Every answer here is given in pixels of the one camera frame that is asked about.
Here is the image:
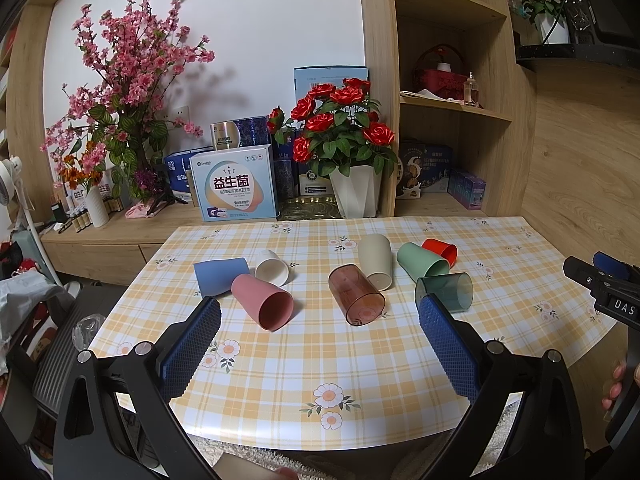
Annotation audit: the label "blue plastic cup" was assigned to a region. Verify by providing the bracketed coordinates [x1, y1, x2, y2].
[193, 258, 250, 297]

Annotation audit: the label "transparent dark teal cup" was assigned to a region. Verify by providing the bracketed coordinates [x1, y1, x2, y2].
[414, 272, 474, 313]

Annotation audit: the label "mint green plastic cup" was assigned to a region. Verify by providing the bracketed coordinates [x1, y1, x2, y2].
[397, 243, 449, 282]

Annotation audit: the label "transparent red plastic cup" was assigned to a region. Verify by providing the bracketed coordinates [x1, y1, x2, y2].
[328, 264, 385, 326]

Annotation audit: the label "pink plastic cup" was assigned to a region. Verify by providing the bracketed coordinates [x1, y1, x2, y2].
[231, 274, 294, 332]

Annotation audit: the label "beige plastic cup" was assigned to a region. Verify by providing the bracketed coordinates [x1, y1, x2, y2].
[358, 234, 394, 290]

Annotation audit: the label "white plastic cup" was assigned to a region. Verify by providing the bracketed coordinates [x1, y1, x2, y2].
[255, 249, 290, 287]

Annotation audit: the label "person's right hand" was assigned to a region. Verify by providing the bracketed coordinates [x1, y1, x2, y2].
[601, 361, 626, 411]

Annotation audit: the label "wooden low cabinet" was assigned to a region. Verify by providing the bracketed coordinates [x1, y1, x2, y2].
[41, 205, 203, 286]

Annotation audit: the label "yellow plaid tablecloth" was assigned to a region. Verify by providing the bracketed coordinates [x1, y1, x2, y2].
[91, 217, 613, 451]

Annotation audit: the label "purple small box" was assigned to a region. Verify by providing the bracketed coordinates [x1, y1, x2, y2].
[447, 172, 486, 210]

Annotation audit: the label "white cylindrical vase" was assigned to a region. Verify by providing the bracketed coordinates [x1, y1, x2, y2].
[85, 186, 108, 228]

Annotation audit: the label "light blue probiotic box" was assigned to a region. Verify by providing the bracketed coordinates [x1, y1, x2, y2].
[190, 145, 278, 223]

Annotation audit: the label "dark illustrated box on shelf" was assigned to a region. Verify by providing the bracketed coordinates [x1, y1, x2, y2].
[396, 138, 454, 200]

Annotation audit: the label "blue white package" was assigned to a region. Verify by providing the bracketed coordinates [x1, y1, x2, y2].
[164, 146, 212, 203]

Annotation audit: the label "small glass perfume bottle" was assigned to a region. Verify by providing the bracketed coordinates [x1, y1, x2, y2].
[463, 73, 480, 107]

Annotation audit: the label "silver tin box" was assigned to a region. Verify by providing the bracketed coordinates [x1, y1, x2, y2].
[210, 120, 241, 151]

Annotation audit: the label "white fan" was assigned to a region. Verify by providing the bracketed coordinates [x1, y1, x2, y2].
[1, 156, 62, 286]

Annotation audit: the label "red basket on shelf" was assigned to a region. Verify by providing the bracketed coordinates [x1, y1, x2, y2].
[412, 44, 469, 101]

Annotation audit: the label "red roses in white pot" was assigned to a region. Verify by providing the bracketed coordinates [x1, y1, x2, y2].
[267, 78, 397, 219]

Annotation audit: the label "pink blossom artificial plant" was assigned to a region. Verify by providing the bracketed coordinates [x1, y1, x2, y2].
[41, 0, 215, 212]

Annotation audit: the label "pink roses in white pot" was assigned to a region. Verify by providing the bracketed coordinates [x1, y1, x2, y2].
[514, 0, 570, 44]

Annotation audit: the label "wooden shelf unit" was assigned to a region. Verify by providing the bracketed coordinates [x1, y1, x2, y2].
[361, 0, 536, 217]

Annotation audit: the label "tall light blue box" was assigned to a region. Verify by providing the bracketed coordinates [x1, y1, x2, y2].
[293, 65, 369, 105]

